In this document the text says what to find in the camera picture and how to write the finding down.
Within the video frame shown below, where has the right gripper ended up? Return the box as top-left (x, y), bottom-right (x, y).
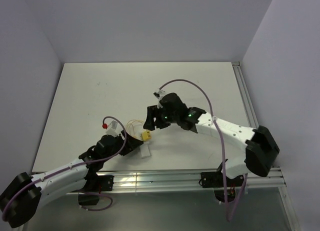
top-left (143, 104), bottom-right (179, 131)

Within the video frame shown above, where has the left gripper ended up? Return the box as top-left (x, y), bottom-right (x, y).
top-left (102, 129), bottom-right (143, 162)

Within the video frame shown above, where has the small yellow plug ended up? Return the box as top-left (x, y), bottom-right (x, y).
top-left (141, 130), bottom-right (152, 142)

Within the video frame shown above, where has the yellow USB cable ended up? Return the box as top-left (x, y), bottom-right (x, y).
top-left (126, 119), bottom-right (146, 138)

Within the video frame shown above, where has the white cube power socket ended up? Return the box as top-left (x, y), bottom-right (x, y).
top-left (140, 140), bottom-right (152, 149)

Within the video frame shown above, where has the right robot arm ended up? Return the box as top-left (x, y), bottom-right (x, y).
top-left (143, 93), bottom-right (280, 186)

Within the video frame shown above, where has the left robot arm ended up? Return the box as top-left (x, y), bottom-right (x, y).
top-left (0, 131), bottom-right (144, 228)

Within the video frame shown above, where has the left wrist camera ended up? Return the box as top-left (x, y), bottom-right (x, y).
top-left (102, 120), bottom-right (119, 137)

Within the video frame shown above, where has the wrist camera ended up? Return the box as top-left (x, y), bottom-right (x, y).
top-left (153, 89), bottom-right (167, 101)
top-left (102, 120), bottom-right (119, 137)

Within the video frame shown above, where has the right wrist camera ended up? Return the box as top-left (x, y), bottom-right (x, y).
top-left (153, 89), bottom-right (167, 101)

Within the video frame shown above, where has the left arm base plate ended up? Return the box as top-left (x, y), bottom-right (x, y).
top-left (95, 175), bottom-right (114, 193)

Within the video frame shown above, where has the aluminium front rail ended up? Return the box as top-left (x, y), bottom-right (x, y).
top-left (27, 165), bottom-right (286, 195)

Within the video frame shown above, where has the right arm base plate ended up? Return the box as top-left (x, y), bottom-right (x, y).
top-left (198, 171), bottom-right (244, 188)

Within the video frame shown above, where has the aluminium side rail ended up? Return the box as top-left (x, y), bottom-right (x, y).
top-left (232, 62), bottom-right (279, 177)

